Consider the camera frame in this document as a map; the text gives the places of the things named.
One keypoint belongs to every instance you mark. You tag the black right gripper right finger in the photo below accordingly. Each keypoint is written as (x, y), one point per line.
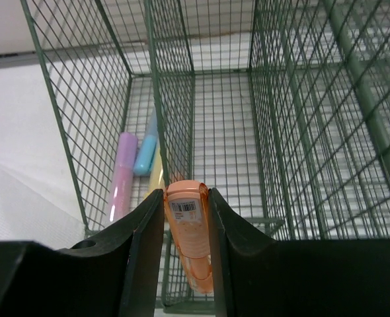
(244, 263)

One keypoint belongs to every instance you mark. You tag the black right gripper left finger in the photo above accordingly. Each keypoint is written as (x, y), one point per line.
(115, 272)

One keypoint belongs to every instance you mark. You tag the purple highlighter pen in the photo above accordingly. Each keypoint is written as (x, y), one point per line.
(122, 179)

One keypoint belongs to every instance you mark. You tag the orange correction tape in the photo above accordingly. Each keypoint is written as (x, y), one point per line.
(186, 209)

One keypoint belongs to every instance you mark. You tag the yellow highlighter pen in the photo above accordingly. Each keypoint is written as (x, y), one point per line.
(156, 180)

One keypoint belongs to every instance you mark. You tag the blue highlighter pen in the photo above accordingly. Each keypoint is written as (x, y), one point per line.
(144, 159)

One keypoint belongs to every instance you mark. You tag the green wire desk organizer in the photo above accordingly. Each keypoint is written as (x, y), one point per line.
(283, 106)

